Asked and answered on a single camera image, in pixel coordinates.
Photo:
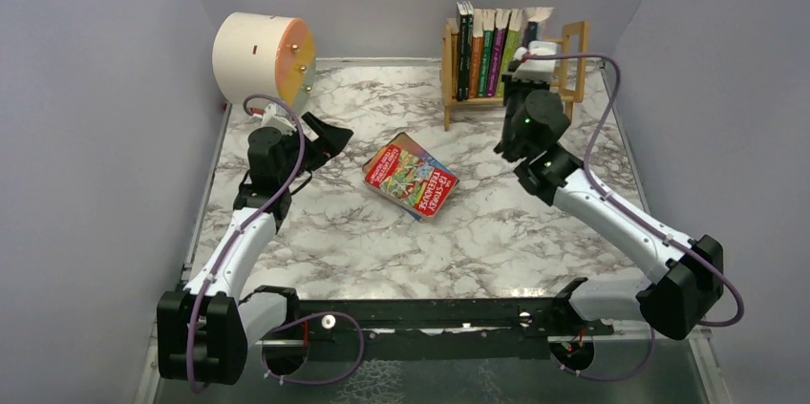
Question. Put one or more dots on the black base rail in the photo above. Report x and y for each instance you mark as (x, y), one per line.
(428, 329)

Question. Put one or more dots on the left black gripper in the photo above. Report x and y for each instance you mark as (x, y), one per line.
(313, 139)

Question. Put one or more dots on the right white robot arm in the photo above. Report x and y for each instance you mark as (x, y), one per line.
(680, 281)

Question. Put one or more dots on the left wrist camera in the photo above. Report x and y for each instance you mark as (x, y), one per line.
(276, 117)

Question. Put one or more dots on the black book right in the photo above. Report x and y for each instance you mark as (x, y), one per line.
(465, 60)

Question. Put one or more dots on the wooden book rack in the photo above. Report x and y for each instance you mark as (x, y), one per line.
(568, 78)

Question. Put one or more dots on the black book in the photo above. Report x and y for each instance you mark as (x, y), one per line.
(465, 60)
(459, 44)

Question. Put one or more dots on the floral cover book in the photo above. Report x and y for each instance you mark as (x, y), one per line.
(534, 21)

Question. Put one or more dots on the red treehouse book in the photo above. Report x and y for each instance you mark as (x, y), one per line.
(410, 181)

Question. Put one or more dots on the dark cover treehouse book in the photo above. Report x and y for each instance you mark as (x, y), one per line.
(405, 142)

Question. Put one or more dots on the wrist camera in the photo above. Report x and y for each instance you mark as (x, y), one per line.
(276, 117)
(533, 69)

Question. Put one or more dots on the black book left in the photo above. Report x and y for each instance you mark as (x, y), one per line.
(459, 44)

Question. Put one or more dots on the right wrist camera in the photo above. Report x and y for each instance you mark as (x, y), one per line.
(533, 69)

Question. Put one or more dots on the lime green treehouse book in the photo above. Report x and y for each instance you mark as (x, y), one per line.
(512, 41)

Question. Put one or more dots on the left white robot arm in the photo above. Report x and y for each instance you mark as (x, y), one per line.
(204, 331)

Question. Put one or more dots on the cream round drawer cabinet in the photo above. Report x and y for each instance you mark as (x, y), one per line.
(264, 54)

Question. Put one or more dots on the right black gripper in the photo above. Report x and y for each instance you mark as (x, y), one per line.
(528, 86)

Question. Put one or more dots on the purple treehouse book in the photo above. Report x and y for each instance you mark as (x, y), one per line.
(502, 17)

